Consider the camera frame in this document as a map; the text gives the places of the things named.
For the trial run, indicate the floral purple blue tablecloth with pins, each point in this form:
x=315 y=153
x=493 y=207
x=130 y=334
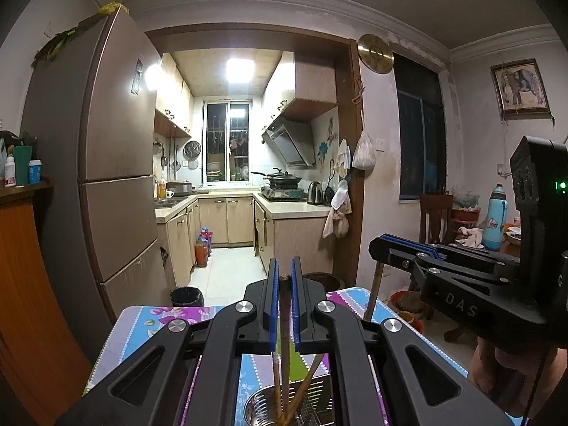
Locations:
x=146 y=319

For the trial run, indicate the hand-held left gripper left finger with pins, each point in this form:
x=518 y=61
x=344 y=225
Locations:
x=275 y=310

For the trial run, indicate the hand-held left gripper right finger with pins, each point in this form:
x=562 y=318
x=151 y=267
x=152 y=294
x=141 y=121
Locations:
x=295 y=310

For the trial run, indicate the square ceiling light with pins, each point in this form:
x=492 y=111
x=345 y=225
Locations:
x=239 y=70

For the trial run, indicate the hanging kitchen cloths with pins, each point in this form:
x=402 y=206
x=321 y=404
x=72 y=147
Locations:
x=339 y=204

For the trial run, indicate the steel range hood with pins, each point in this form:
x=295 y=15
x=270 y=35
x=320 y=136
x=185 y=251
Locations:
x=288 y=142

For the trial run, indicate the beige kitchen base cabinets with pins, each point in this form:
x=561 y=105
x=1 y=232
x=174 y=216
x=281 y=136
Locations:
x=222 y=222

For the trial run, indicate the grey cooking pot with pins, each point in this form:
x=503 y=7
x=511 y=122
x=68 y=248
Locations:
x=179 y=187

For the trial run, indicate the person's right hand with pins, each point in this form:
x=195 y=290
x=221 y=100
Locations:
x=510 y=377

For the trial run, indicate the red plastic basin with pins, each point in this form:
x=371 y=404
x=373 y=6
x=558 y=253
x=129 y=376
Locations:
x=406 y=306

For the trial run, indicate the blue thermos flask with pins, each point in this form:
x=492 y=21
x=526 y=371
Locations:
x=495 y=217

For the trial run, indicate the framed elephant picture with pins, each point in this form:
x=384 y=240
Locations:
x=521 y=88

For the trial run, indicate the orange wooden cabinet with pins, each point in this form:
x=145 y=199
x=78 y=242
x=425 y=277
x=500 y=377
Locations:
x=31 y=297

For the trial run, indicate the dark room window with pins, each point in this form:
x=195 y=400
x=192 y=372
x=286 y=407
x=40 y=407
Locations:
x=421 y=128

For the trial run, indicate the green box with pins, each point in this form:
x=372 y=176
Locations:
x=22 y=164

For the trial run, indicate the gas stove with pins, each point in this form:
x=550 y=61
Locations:
x=284 y=193

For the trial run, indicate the white bottle red label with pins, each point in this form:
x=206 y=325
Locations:
x=9 y=171

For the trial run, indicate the hanging white plastic bag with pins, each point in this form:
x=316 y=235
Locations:
x=364 y=151

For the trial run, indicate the black wok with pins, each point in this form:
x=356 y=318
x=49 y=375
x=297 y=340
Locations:
x=279 y=178

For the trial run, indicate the steel electric kettle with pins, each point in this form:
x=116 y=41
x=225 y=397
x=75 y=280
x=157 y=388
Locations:
x=315 y=193

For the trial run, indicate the brown refrigerator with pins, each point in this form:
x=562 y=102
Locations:
x=115 y=164

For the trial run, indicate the black trash bin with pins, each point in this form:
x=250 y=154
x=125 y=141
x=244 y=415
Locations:
x=187 y=296

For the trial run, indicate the gold wall clock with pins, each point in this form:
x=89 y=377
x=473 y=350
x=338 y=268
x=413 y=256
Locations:
x=375 y=53

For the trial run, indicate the wooden chair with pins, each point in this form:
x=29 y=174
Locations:
x=437 y=217

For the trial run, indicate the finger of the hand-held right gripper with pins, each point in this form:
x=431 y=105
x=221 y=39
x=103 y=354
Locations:
x=399 y=257
x=412 y=244

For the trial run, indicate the kitchen window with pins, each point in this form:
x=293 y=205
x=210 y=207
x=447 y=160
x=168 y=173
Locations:
x=228 y=142

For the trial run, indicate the teal perforated utensil holder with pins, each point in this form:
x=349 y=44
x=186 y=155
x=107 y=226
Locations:
x=262 y=404

